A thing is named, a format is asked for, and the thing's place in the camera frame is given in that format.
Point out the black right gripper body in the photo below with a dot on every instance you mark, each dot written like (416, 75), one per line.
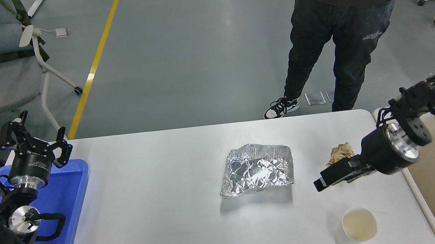
(376, 151)

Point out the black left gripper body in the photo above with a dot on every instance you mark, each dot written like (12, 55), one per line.
(31, 161)

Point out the white slanted table leg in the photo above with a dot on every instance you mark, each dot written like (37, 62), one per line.
(35, 4)

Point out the standing person with sneakers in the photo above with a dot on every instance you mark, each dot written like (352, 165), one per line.
(313, 25)

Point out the narrow metal floor plate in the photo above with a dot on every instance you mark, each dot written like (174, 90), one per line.
(329, 95)

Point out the large metal floor plate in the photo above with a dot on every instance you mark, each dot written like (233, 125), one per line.
(315, 98)

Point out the silver foil tray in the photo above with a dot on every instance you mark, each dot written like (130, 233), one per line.
(256, 171)

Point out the tan paper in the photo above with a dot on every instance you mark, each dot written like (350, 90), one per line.
(341, 151)

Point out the white paper cup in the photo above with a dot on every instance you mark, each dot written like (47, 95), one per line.
(359, 225)

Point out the white power adapter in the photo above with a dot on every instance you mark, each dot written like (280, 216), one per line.
(61, 32)

